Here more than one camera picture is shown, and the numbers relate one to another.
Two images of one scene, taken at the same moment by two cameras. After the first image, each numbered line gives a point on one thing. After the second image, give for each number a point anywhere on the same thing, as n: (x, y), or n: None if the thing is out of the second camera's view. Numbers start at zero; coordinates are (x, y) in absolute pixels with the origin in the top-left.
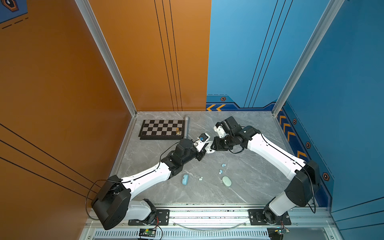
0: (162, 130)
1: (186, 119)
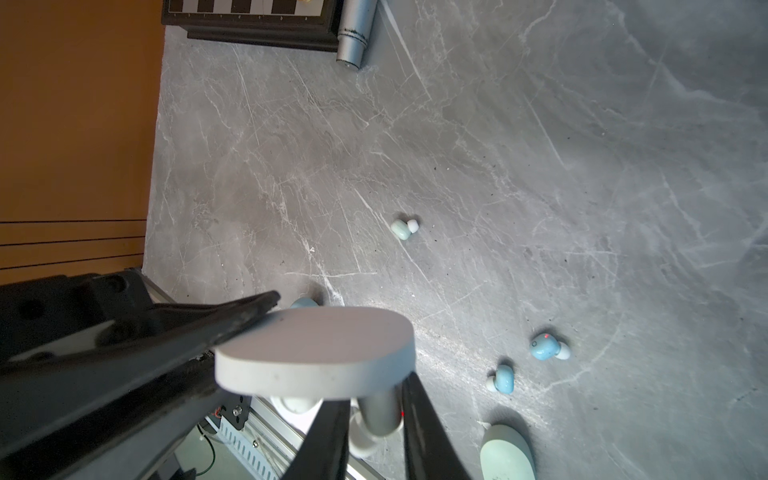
0: (290, 24)
1: (355, 22)
